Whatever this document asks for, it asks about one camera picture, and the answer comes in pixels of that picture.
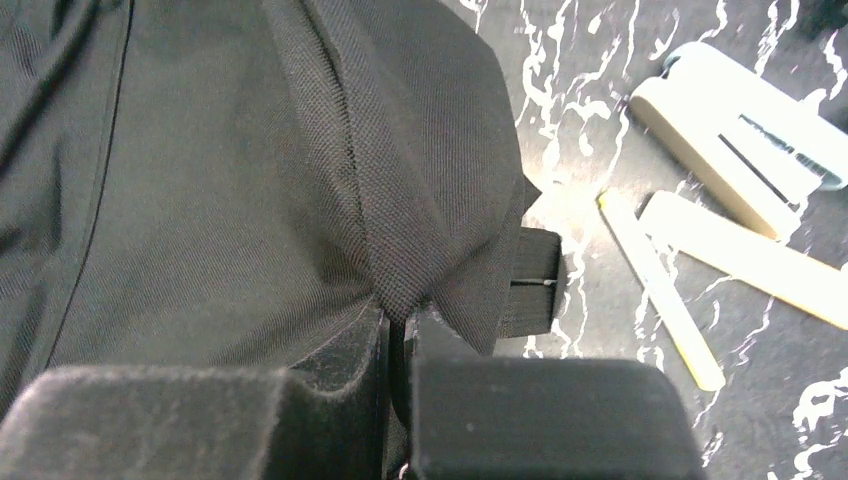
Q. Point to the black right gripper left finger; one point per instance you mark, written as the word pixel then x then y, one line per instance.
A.
pixel 323 420

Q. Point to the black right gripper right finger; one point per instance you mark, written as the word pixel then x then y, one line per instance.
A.
pixel 477 417

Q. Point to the black backpack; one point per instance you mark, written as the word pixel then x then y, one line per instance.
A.
pixel 229 183

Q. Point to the white yellow marker pen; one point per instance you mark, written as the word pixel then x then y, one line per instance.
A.
pixel 649 270

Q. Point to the orange highlighter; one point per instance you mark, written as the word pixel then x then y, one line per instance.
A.
pixel 801 281

